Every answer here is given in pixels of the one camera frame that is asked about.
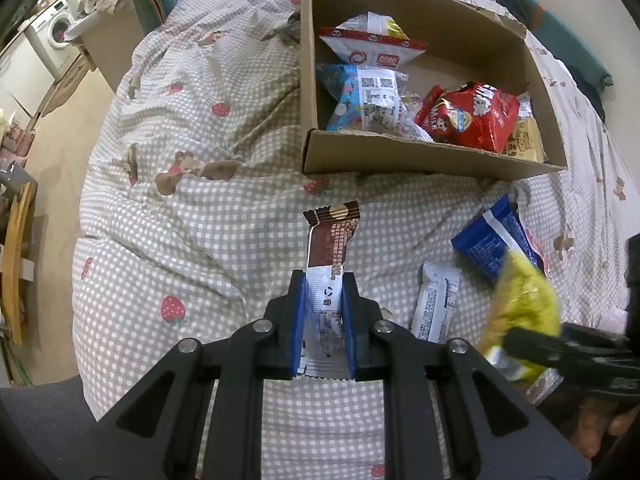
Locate person's right hand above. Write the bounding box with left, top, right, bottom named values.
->
left=575, top=395, right=640, bottom=461

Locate wooden chair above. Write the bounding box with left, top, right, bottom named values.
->
left=0, top=167, right=41, bottom=346

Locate patterned floor mat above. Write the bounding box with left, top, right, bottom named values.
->
left=35, top=52, right=91, bottom=118

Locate dark blue snack packet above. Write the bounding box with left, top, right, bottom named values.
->
left=451, top=194, right=543, bottom=288

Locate brown cardboard box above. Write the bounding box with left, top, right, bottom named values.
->
left=299, top=0, right=568, bottom=181

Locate pink printed box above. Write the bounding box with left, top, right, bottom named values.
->
left=0, top=110, right=36, bottom=161

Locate small pale snack packet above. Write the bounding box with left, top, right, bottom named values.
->
left=400, top=91, right=426, bottom=121

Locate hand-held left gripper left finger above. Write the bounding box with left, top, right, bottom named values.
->
left=92, top=269, right=306, bottom=480

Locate yellow snack packet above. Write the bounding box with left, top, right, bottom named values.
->
left=480, top=250, right=563, bottom=393

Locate pink cloth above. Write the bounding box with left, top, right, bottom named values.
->
left=597, top=305, right=631, bottom=333

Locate tan snack packet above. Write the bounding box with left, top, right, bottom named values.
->
left=502, top=92, right=546, bottom=163

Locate white red snack packet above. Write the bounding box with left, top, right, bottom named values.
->
left=318, top=10, right=430, bottom=67

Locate checked bed blanket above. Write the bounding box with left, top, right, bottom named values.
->
left=70, top=0, right=640, bottom=480

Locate small white bar packet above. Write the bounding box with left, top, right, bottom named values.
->
left=410, top=261, right=462, bottom=345

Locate blue white snack packet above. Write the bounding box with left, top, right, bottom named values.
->
left=315, top=62, right=433, bottom=142

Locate white washing machine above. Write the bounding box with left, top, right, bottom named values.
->
left=22, top=0, right=81, bottom=81

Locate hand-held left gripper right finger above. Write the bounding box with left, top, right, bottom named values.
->
left=342, top=271, right=591, bottom=480

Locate white base cabinet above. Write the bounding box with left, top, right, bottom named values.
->
left=0, top=35, right=56, bottom=116

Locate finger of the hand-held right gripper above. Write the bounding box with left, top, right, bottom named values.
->
left=559, top=321, right=636, bottom=348
left=502, top=327, right=608, bottom=378

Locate pink white drink pouch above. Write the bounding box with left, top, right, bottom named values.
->
left=517, top=205, right=553, bottom=281

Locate brown white bar packet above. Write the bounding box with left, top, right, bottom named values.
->
left=302, top=200, right=362, bottom=378

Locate white plastic basin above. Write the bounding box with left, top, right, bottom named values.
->
left=62, top=7, right=108, bottom=43

